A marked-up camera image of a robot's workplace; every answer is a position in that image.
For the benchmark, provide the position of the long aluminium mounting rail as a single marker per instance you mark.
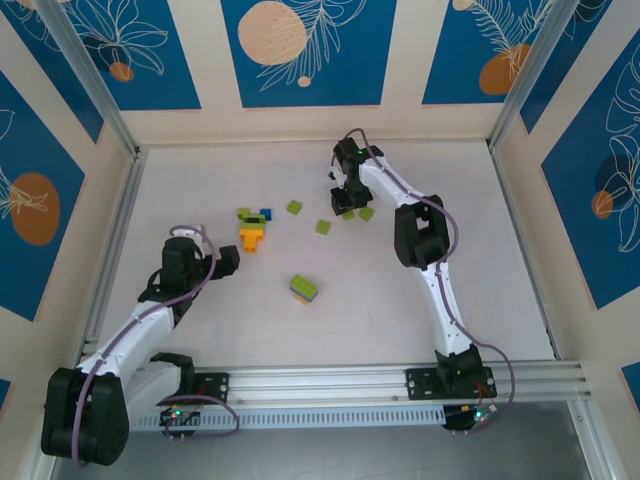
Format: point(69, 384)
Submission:
point(325, 382)

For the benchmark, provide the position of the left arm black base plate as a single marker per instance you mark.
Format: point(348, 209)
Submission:
point(215, 387)

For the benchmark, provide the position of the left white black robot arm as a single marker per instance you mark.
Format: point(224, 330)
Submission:
point(145, 320)

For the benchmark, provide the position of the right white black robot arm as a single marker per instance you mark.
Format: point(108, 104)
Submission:
point(420, 235)

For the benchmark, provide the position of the blue floral wall poster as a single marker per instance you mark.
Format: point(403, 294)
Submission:
point(165, 75)
point(350, 75)
point(632, 380)
point(560, 90)
point(450, 50)
point(4, 395)
point(575, 225)
point(50, 85)
point(20, 150)

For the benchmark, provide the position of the small green circuit board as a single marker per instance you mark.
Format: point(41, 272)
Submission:
point(175, 414)
point(470, 417)

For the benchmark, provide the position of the green long lego brick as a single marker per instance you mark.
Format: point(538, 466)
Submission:
point(260, 223)
point(302, 284)

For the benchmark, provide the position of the grey metal panel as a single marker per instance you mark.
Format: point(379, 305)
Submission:
point(325, 457)

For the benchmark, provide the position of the aluminium frame bar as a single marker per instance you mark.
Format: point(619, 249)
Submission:
point(509, 200)
point(125, 210)

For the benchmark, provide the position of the orange long lego brick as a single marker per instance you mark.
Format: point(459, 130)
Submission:
point(251, 233)

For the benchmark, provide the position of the aluminium frame post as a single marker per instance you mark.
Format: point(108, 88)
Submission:
point(534, 75)
point(31, 472)
point(595, 450)
point(91, 75)

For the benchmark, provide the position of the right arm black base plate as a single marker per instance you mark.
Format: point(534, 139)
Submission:
point(420, 385)

